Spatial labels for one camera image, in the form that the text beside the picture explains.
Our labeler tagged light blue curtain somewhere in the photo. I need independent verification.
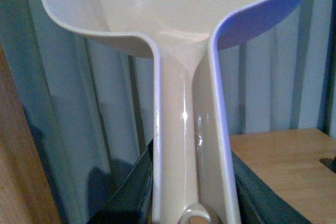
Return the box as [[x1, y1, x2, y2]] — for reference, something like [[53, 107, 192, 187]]
[[1, 0, 335, 223]]

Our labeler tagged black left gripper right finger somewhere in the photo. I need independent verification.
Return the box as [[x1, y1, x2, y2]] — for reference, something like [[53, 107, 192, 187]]
[[232, 153, 310, 223]]

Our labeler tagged black hand brush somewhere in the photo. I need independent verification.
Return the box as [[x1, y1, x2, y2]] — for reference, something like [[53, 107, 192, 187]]
[[331, 157, 336, 169]]

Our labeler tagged wooden furniture panel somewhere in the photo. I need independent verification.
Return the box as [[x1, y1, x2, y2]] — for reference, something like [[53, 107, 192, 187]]
[[1, 52, 61, 223]]

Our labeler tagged beige plastic dustpan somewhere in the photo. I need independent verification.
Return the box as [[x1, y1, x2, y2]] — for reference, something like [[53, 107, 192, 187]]
[[42, 0, 303, 223]]

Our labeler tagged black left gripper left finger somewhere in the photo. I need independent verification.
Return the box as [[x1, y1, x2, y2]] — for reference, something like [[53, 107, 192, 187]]
[[89, 141, 153, 223]]

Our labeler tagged wooden nightstand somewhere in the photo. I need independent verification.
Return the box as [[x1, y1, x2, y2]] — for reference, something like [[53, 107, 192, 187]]
[[230, 129, 335, 223]]

